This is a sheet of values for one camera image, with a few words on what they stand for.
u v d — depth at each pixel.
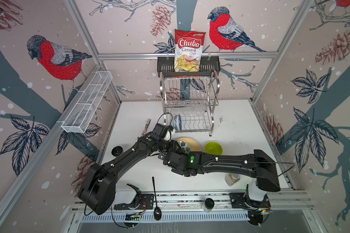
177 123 0.90
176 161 0.55
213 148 0.90
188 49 0.83
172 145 0.73
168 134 0.69
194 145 0.91
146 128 1.03
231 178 0.73
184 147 0.82
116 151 0.81
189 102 1.01
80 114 0.73
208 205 0.65
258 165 0.49
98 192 0.41
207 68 0.95
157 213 0.70
